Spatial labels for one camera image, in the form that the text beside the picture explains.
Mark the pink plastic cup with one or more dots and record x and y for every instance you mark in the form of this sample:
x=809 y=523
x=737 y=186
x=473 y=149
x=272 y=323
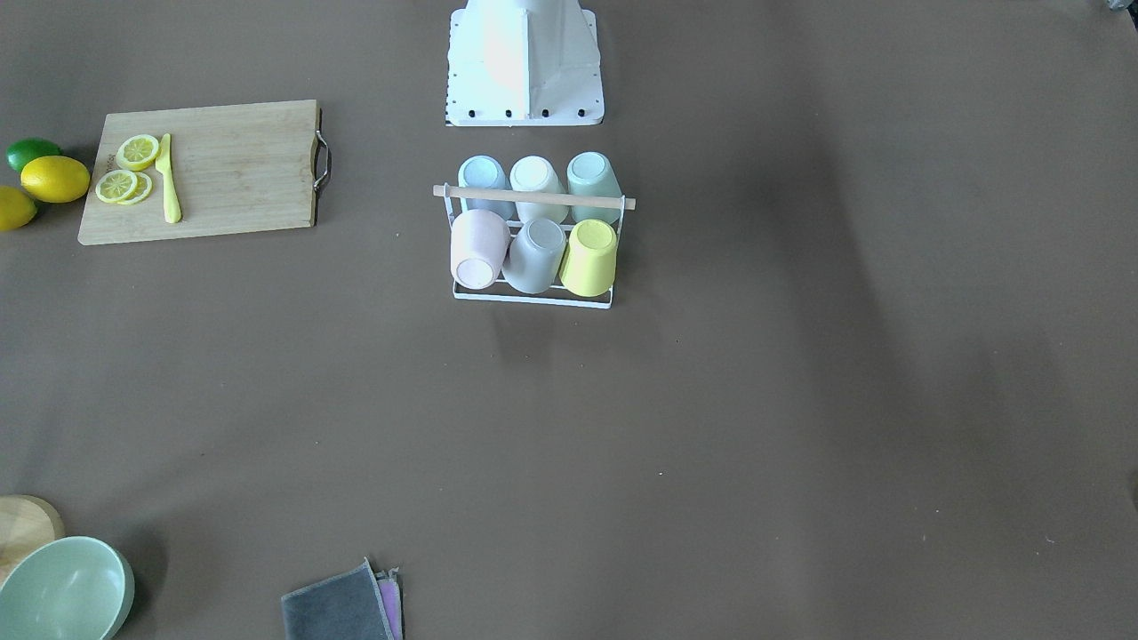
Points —
x=478 y=246

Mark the green plastic cup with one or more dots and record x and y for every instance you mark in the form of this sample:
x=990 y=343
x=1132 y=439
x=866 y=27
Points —
x=590 y=174

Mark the yellow plastic cup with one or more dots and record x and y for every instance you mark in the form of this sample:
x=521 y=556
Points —
x=588 y=269

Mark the grey plastic cup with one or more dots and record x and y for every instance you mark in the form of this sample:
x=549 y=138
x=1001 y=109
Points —
x=534 y=256

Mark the white plastic cup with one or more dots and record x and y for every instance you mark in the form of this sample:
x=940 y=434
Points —
x=536 y=174

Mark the blue plastic cup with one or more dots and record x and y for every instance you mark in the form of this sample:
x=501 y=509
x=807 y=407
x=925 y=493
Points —
x=485 y=172

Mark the purple cloth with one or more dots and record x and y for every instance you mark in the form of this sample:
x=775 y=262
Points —
x=389 y=584

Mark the bamboo cutting board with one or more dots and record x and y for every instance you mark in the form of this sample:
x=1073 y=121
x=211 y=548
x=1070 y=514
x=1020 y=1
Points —
x=236 y=169

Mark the grey folded cloth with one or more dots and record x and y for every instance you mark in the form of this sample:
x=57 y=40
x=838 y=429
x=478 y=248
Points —
x=347 y=606

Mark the yellow plastic knife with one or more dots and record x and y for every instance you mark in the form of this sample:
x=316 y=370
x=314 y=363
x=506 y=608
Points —
x=164 y=164

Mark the lemon slice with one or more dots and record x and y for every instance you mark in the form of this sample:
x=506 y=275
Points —
x=117 y=186
x=138 y=152

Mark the whole lemon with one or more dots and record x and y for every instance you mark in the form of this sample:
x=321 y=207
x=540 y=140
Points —
x=55 y=179
x=16 y=208

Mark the green bowl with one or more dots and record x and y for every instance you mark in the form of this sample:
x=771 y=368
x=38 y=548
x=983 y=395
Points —
x=77 y=587

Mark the green lime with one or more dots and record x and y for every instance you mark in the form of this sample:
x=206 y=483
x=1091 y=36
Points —
x=24 y=151

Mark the white wire cup rack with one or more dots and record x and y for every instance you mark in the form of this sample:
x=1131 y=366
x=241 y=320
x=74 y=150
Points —
x=557 y=295

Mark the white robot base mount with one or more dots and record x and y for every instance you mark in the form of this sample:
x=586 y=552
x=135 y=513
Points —
x=523 y=63

